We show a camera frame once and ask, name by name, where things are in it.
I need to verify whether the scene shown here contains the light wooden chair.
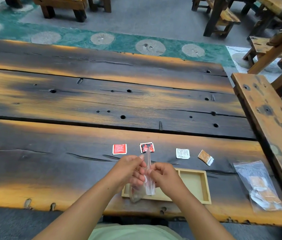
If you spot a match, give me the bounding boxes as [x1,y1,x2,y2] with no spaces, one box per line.
[242,29,282,75]

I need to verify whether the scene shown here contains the white printed sachet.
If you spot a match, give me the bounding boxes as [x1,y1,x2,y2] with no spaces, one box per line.
[176,148,190,160]

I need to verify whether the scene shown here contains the rustic wooden table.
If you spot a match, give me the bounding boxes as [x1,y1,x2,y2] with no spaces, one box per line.
[248,0,282,38]

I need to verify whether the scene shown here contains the dark-legged wooden bench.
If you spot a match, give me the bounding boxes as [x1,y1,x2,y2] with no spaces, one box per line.
[191,0,241,39]

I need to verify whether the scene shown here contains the brown and white sachet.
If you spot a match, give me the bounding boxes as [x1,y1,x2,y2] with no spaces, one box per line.
[197,149,214,166]

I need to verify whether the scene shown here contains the red and black sachet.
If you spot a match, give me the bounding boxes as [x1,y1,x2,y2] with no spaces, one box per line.
[140,142,155,154]

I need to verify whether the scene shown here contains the person's left forearm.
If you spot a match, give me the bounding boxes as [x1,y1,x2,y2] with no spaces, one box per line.
[32,176,121,240]

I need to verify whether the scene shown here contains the low wooden bench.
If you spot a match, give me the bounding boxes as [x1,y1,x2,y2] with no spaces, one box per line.
[32,0,88,23]

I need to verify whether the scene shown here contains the dark wooden stool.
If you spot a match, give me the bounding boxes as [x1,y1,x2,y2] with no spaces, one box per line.
[3,0,23,9]

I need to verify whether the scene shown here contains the long weathered wooden bench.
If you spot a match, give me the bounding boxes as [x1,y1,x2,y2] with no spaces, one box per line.
[231,73,282,224]

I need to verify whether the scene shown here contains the shallow wooden tray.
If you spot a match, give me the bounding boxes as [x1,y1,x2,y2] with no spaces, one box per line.
[121,168,212,205]

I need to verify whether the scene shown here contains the small clear plastic bag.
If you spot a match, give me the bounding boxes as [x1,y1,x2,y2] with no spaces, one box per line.
[129,149,156,203]

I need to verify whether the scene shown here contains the person's right forearm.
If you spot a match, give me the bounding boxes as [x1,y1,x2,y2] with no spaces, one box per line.
[172,188,235,240]

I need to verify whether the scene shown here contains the person's left hand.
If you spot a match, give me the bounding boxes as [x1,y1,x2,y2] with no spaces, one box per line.
[107,154,147,193]

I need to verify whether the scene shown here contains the person's right hand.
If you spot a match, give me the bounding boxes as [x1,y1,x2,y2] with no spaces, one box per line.
[148,162,183,199]

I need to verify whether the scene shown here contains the clear zip bag of sachets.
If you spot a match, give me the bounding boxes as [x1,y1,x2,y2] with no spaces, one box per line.
[233,160,282,213]

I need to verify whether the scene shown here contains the red sauce sachet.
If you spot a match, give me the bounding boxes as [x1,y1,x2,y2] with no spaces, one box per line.
[112,144,127,155]

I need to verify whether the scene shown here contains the wooden stool legs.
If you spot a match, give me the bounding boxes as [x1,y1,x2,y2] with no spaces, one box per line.
[87,0,112,13]

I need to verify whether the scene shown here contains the green rug with round patterns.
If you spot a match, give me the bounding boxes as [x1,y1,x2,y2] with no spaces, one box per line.
[0,0,236,68]

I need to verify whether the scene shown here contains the light green shirt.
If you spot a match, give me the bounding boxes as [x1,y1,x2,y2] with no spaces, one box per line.
[88,223,189,240]

